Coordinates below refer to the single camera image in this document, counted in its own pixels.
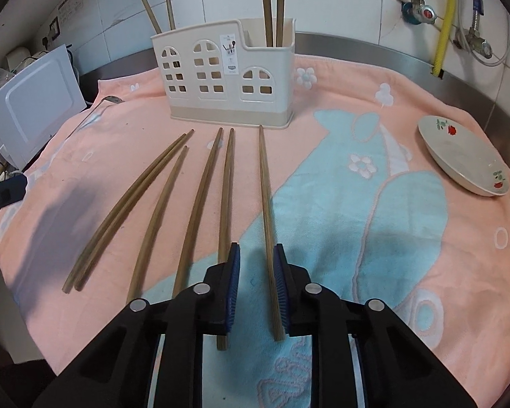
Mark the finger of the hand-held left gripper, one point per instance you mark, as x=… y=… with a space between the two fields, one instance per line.
x=6 y=193

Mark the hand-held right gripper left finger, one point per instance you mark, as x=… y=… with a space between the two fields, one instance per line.
x=234 y=289

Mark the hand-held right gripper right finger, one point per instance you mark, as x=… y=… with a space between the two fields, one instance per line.
x=280 y=289

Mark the cream plastic utensil holder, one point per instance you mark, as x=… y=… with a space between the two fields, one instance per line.
x=221 y=93

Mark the small flower print plate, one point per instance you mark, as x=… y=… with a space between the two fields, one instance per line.
x=463 y=157

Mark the metal water valve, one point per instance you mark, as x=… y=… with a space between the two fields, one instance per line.
x=478 y=44
x=420 y=10

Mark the white microwave oven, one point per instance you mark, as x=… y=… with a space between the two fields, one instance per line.
x=34 y=102

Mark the large wall notice sticker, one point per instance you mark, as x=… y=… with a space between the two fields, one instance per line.
x=70 y=2

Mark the pink printed towel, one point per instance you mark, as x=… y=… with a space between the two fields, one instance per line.
x=344 y=242

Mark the white wall socket with plug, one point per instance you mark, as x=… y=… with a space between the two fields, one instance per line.
x=46 y=42

